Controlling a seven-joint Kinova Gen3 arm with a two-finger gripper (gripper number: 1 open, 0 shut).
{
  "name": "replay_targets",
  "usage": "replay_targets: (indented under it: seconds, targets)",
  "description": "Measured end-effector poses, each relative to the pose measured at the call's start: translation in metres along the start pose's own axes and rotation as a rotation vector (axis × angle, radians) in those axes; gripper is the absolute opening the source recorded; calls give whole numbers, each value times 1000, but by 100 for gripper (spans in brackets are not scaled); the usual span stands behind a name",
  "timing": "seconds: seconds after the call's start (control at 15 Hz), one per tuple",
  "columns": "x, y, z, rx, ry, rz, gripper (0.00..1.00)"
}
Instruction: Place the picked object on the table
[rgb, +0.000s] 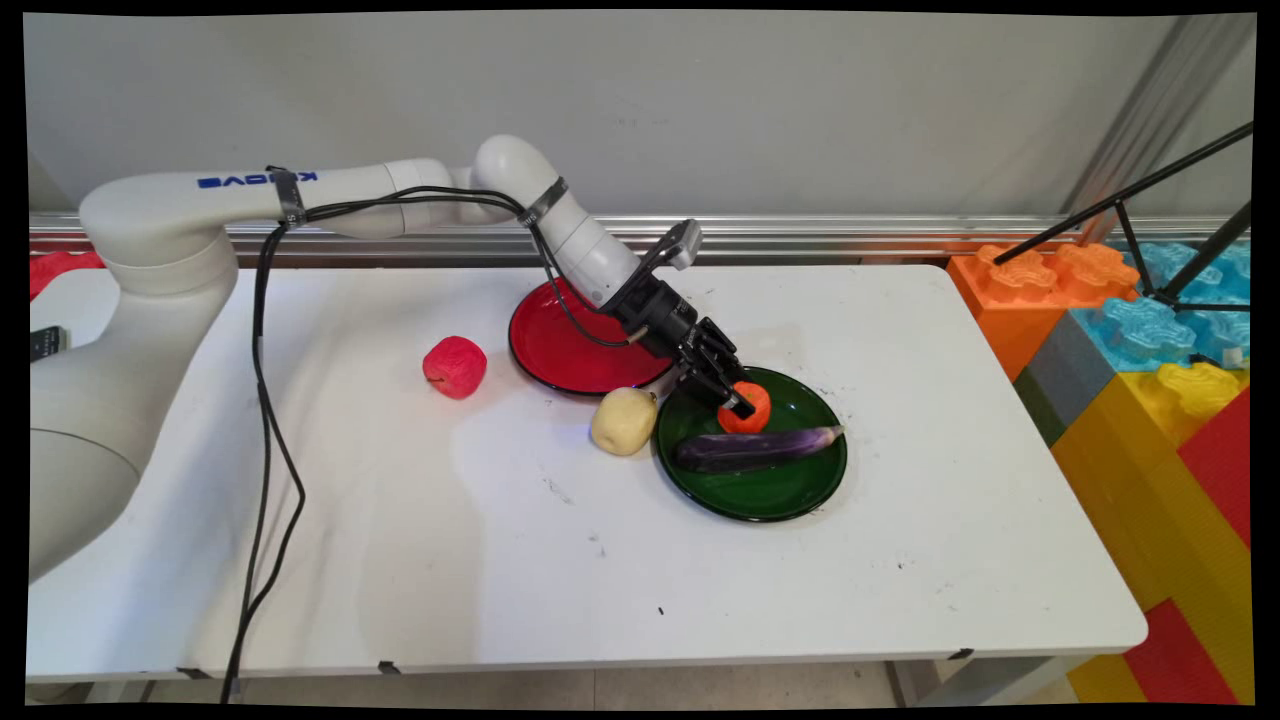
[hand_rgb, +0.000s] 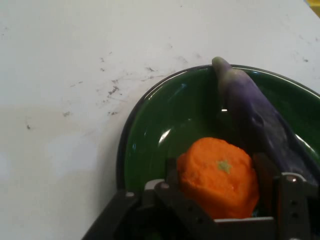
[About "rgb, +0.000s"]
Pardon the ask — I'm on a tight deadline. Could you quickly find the red plastic object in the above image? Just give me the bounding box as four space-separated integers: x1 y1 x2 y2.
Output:
30 250 107 301

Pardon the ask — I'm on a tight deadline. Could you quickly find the aluminium rail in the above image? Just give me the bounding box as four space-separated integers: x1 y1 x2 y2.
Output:
28 212 1251 267

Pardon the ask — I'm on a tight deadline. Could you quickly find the yellow giant building block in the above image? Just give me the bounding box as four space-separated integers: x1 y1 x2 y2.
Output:
1050 362 1253 706

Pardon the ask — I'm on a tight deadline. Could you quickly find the orange toy fruit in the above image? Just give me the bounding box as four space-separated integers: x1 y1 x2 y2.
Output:
717 381 773 435

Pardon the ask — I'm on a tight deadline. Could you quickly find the purple toy eggplant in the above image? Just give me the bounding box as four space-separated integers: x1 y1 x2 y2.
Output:
672 425 847 475

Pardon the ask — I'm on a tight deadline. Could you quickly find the orange giant building block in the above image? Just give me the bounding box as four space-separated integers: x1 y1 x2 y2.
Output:
945 243 1141 383

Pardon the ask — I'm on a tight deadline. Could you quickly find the black hanging cable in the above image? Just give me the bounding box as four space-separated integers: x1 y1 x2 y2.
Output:
222 330 291 701
220 225 307 703

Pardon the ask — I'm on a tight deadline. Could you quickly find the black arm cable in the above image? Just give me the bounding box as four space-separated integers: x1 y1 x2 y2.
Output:
265 165 641 351

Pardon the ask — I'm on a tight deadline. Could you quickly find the blue giant building block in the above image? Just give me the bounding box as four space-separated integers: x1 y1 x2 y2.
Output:
1070 240 1253 373

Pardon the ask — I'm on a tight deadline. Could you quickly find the dark green plate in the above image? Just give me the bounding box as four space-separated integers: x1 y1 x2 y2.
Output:
655 365 849 524

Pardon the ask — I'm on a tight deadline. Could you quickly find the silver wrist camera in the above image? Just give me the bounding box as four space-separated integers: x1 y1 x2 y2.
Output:
655 219 704 272

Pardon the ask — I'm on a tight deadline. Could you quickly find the black tripod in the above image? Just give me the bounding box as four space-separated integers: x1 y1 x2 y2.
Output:
992 122 1254 317

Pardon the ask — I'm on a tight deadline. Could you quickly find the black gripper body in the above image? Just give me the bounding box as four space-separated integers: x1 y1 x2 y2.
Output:
600 274 746 403

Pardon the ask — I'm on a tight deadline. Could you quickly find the red plate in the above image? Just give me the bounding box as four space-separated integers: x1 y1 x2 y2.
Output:
508 277 677 397

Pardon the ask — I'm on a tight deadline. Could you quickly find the grey giant building block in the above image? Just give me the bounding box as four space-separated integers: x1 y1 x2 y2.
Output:
1012 312 1121 447

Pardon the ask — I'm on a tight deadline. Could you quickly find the pale yellow toy potato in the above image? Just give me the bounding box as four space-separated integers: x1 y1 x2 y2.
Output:
590 387 660 457

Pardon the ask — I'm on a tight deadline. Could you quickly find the red toy apple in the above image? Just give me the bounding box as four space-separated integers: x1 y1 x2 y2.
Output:
423 336 489 401

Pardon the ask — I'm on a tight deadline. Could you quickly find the red giant building block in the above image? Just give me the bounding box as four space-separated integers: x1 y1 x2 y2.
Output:
1177 390 1253 549
1122 598 1241 706

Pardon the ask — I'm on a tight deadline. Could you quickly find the white table leg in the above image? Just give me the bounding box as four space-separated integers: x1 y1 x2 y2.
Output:
885 655 1091 707

